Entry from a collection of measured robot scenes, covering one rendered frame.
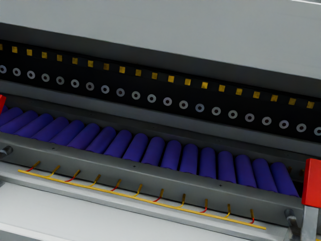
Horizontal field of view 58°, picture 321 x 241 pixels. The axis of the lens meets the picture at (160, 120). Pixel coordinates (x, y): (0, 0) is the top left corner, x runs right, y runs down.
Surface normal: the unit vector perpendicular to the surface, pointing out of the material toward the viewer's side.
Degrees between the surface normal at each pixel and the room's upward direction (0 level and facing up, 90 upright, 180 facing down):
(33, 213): 17
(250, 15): 107
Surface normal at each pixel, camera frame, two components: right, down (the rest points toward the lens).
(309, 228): -0.06, -0.22
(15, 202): 0.15, -0.91
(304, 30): -0.17, 0.37
